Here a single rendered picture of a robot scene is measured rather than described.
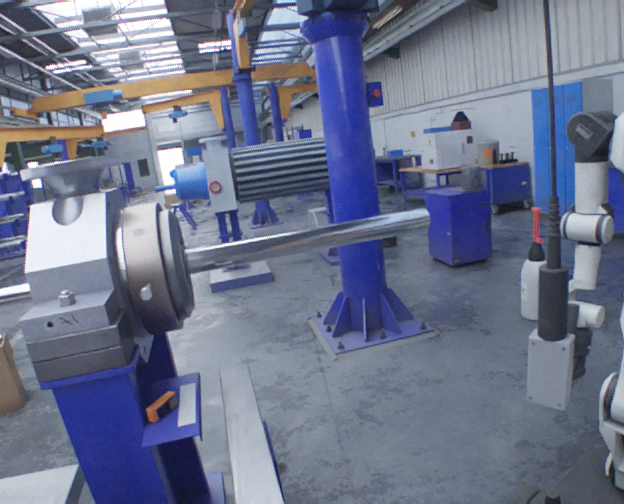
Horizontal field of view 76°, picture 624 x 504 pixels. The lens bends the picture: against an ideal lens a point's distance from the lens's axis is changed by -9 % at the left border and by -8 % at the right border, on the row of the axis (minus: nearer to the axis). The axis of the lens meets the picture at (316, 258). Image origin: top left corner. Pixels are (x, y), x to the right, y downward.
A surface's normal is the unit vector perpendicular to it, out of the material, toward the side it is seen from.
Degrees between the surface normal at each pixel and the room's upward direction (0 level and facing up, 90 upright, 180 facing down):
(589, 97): 90
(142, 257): 69
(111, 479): 90
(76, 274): 90
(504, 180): 90
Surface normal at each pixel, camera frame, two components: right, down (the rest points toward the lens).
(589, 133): -0.83, 0.25
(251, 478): -0.13, -0.96
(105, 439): 0.25, 0.22
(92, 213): 0.09, -0.53
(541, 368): -0.66, 0.27
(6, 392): 0.56, 0.14
